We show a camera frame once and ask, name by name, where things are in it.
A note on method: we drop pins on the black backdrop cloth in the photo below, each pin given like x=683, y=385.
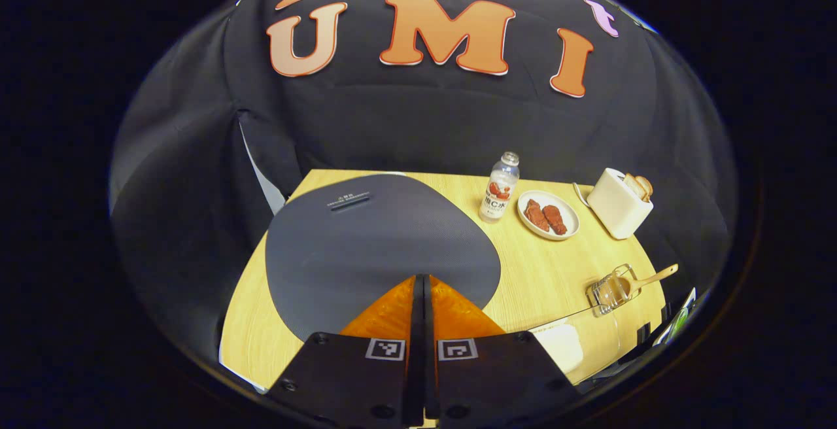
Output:
x=405, y=121

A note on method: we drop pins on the white toaster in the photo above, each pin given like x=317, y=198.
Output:
x=611, y=210

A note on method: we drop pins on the toast slice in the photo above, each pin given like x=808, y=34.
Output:
x=633, y=187
x=646, y=185

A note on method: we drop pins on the wooden spoon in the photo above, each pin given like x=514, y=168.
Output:
x=654, y=277

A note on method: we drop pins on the red meat piece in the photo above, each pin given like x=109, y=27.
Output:
x=536, y=215
x=556, y=220

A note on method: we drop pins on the black table clamp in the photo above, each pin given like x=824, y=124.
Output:
x=645, y=335

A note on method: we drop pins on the clear plastic container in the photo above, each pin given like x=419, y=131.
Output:
x=598, y=344

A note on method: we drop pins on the white and green sheet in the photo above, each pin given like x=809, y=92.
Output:
x=677, y=321

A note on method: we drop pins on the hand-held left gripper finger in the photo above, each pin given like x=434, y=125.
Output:
x=415, y=350
x=428, y=350

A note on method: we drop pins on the grey steel rice cooker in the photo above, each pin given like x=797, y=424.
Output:
x=366, y=246

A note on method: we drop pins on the clear drink bottle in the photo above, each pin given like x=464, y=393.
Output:
x=498, y=193

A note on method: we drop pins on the white round plate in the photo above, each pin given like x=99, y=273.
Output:
x=569, y=216

